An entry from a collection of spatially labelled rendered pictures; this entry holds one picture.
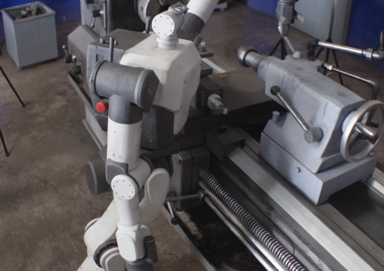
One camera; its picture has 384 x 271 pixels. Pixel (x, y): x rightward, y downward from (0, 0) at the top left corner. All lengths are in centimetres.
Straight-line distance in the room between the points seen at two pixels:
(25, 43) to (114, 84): 347
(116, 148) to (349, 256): 74
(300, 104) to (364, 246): 52
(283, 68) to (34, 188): 187
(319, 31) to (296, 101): 417
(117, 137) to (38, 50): 349
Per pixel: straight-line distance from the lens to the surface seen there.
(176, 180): 172
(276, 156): 153
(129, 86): 104
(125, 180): 115
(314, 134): 137
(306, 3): 573
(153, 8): 238
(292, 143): 147
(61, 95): 394
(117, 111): 108
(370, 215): 165
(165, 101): 117
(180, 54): 122
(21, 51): 450
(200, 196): 175
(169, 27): 118
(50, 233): 252
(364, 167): 155
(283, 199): 144
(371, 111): 136
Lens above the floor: 176
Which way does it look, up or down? 33 degrees down
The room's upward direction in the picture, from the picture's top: 2 degrees clockwise
